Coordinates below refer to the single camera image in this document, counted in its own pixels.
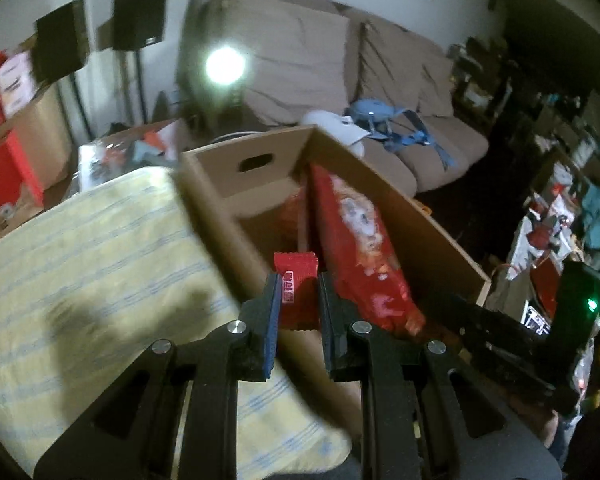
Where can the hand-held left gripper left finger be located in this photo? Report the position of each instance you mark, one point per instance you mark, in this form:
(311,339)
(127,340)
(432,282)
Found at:
(276,320)

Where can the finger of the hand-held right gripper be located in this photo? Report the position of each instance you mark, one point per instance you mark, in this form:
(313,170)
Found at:
(530,377)
(505,330)

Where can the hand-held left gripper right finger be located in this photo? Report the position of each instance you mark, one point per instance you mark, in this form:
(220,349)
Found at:
(326,320)

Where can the small red packet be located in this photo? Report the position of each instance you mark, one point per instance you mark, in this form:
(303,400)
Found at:
(295,280)

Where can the red cat-print gift bag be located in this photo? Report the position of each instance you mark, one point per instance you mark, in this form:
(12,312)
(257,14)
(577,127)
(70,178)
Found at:
(360,240)

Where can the brown cardboard box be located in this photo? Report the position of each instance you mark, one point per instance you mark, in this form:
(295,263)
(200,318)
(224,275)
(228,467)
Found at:
(215,190)

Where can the cluttered wooden shelf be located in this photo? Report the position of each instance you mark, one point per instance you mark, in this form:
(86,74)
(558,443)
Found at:
(555,170)

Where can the yellow checked tablecloth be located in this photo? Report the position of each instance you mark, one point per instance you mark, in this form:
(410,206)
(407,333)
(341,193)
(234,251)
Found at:
(105,270)

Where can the brown sofa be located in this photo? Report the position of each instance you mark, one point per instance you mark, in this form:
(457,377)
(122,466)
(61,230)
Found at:
(430,160)

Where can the white dome-shaped device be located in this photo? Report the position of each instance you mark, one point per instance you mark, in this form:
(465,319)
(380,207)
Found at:
(330,125)

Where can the blue baby carrier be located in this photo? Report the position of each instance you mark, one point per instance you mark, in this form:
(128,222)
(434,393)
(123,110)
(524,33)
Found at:
(375,110)

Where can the low cardboard box of clutter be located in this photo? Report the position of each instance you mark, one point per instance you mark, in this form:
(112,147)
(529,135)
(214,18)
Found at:
(130,155)

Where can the black lantern lamp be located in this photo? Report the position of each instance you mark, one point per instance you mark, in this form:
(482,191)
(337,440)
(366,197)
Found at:
(225,67)

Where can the medium brown cushion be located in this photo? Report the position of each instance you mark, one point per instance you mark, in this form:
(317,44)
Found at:
(395,70)

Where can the large brown cushion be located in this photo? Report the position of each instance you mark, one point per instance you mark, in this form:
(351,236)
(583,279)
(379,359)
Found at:
(300,60)

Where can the black speaker stand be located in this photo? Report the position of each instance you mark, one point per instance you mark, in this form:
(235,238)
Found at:
(139,90)
(80,110)

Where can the tall brown carton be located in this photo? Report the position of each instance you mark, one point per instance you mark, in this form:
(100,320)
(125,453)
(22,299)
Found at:
(40,135)

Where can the red chocolate box oval label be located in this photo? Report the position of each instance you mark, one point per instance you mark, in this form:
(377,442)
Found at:
(5,175)

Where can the black speaker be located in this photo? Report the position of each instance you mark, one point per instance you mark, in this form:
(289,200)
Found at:
(137,17)
(60,40)

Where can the small white printed box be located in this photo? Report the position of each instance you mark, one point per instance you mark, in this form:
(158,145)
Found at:
(15,85)

